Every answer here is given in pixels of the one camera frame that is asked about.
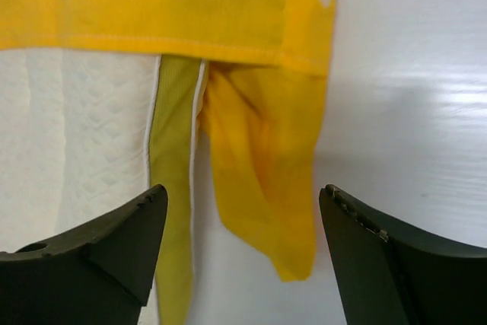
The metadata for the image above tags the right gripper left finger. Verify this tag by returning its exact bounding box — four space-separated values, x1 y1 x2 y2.
1 185 168 324

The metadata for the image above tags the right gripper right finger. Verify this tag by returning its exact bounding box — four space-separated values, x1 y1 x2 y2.
319 184 486 324

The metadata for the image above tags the cream pillow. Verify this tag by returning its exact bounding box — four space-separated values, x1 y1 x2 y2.
1 49 206 324

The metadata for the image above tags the yellow pillowcase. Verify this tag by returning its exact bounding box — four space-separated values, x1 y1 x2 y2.
1 0 336 281

